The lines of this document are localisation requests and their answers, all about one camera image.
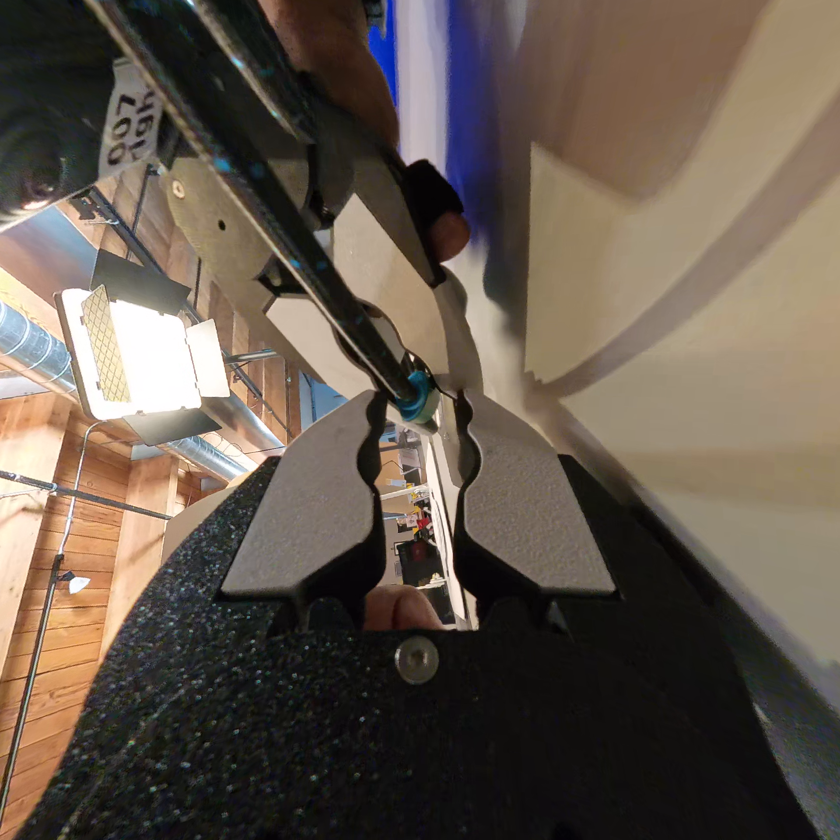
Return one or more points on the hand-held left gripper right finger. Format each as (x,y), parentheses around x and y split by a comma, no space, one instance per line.
(531,518)

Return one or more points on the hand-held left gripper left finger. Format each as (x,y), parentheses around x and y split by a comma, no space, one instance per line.
(308,518)

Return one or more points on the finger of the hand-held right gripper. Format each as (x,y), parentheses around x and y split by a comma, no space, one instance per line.
(308,328)
(387,249)

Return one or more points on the person's left hand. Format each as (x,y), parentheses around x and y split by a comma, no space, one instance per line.
(400,610)

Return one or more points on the person's right hand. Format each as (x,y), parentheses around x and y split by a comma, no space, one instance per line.
(328,52)

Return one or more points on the studio light panel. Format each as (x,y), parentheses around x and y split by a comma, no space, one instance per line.
(151,354)

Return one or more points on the black boom pole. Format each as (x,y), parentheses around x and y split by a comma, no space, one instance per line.
(85,495)

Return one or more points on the small white spotlight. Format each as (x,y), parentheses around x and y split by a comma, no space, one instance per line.
(79,583)

